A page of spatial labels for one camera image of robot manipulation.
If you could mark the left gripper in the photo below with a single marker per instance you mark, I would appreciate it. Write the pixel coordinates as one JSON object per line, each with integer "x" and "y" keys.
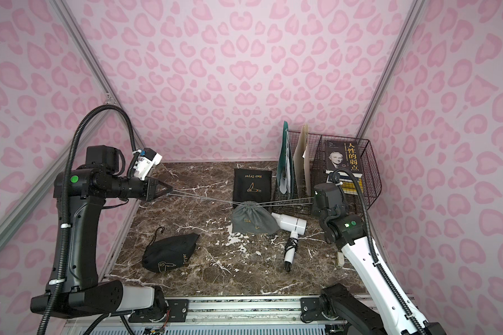
{"x": 150, "y": 188}

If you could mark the black pouch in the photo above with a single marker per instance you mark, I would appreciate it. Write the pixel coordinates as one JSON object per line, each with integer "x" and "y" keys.
{"x": 169, "y": 253}
{"x": 252, "y": 185}

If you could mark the grey hair dryer pouch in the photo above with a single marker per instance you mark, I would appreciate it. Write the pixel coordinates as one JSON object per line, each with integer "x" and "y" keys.
{"x": 251, "y": 217}

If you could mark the white hair dryer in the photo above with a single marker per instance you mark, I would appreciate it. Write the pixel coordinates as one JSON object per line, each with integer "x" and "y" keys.
{"x": 296, "y": 228}

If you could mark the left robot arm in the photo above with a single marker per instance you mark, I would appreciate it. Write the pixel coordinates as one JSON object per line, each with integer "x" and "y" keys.
{"x": 89, "y": 187}

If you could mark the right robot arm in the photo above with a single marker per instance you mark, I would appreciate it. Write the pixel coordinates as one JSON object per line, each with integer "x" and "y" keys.
{"x": 395, "y": 313}

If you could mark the yellow striped book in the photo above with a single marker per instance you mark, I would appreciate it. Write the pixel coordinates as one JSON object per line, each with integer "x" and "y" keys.
{"x": 346, "y": 184}

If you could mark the black portrait book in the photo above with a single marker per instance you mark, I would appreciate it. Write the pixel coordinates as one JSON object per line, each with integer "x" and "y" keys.
{"x": 343, "y": 154}

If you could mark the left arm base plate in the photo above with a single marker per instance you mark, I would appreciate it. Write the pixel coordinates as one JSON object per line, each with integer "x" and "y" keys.
{"x": 176, "y": 311}

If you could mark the black wire basket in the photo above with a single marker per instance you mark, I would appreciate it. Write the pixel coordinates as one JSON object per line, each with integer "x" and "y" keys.
{"x": 368, "y": 186}

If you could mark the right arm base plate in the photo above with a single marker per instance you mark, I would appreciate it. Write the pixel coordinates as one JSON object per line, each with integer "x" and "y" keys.
{"x": 312, "y": 311}

